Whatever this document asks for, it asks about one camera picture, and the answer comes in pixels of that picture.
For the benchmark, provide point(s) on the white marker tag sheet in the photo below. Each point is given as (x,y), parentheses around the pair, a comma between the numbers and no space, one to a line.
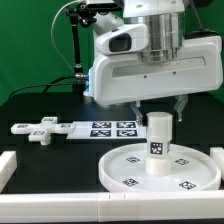
(107,130)

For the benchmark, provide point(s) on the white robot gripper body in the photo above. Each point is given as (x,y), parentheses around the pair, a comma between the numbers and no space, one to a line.
(127,78)

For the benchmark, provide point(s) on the white front fence bar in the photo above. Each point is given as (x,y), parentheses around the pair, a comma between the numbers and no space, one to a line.
(104,207)

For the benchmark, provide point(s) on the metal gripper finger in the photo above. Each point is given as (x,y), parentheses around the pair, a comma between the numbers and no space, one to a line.
(135,106)
(181,102)

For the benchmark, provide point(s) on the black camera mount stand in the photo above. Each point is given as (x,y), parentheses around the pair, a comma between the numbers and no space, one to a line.
(84,17)

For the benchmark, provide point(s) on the white left fence block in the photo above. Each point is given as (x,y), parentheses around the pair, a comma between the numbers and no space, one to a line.
(8,165)

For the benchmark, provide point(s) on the white fence block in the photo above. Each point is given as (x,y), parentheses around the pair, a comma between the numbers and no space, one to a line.
(217,153)
(8,165)

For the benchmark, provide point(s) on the white cross-shaped table base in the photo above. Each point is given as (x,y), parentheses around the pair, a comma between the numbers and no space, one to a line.
(42,131)

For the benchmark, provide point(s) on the white round table top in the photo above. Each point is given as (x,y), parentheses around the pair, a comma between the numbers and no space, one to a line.
(130,168)

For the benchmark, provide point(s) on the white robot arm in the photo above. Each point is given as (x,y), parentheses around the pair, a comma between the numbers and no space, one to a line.
(141,53)

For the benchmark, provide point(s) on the white right fence block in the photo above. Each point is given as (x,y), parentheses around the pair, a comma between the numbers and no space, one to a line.
(217,153)

